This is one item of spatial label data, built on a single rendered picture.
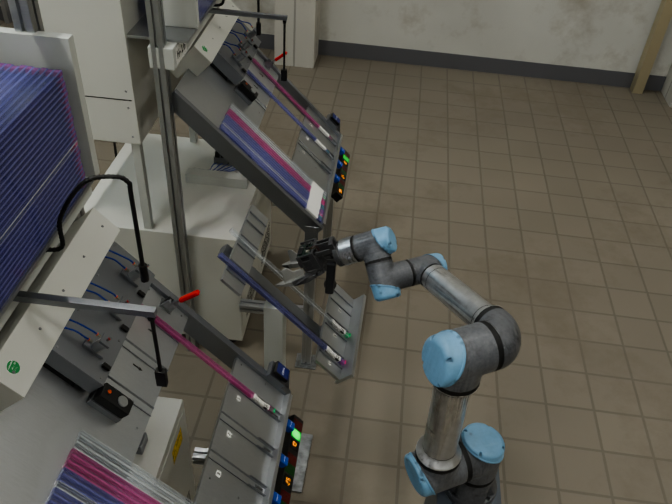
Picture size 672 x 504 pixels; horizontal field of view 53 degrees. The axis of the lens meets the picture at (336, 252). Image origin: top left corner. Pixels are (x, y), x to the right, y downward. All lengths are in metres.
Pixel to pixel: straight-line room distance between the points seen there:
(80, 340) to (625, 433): 2.25
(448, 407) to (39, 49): 1.15
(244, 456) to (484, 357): 0.65
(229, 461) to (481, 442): 0.65
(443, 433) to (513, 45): 4.21
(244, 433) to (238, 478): 0.12
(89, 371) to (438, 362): 0.72
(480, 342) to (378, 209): 2.41
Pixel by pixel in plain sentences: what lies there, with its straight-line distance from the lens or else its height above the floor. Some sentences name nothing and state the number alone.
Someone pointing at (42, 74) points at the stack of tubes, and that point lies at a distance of 1.45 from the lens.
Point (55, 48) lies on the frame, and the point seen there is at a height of 1.69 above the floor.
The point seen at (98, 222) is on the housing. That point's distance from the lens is 1.63.
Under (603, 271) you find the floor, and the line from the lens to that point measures 3.80.
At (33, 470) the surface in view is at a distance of 1.42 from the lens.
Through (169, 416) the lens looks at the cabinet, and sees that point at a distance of 2.06.
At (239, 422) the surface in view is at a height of 0.81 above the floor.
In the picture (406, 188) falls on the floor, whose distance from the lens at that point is 4.05.
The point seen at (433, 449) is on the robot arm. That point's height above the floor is 0.84.
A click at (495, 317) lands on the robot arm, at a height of 1.18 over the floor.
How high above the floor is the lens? 2.26
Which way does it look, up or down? 40 degrees down
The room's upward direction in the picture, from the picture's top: 4 degrees clockwise
